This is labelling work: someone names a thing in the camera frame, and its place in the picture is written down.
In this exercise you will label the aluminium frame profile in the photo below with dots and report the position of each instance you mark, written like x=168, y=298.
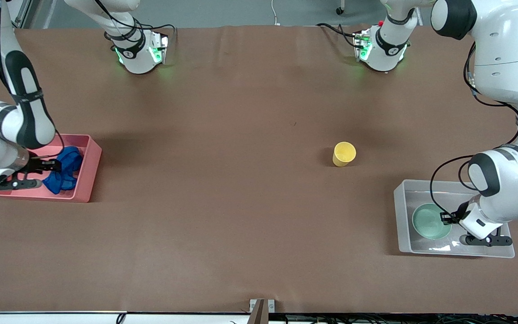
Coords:
x=20, y=11

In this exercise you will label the brown table cover sheet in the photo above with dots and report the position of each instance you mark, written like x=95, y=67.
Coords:
x=250, y=135

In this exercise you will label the yellow plastic cup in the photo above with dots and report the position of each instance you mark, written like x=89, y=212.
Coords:
x=344, y=154

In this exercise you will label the metal table edge bracket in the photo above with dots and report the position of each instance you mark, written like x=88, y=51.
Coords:
x=261, y=310

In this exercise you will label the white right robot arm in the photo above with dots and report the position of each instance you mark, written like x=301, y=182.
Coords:
x=29, y=112

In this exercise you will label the green bowl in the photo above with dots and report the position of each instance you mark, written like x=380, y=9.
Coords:
x=430, y=221

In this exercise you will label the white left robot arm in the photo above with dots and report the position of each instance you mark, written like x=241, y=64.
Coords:
x=506, y=67

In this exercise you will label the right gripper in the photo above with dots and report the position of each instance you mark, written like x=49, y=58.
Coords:
x=38, y=165

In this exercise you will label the pink plastic bin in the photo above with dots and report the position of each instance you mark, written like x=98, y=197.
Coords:
x=89, y=171

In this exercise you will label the clear plastic box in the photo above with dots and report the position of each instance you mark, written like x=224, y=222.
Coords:
x=405, y=216

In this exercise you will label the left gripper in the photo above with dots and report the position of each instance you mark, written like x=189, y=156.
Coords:
x=455, y=216

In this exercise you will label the blue mesh cloth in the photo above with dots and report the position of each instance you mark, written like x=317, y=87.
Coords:
x=68, y=173

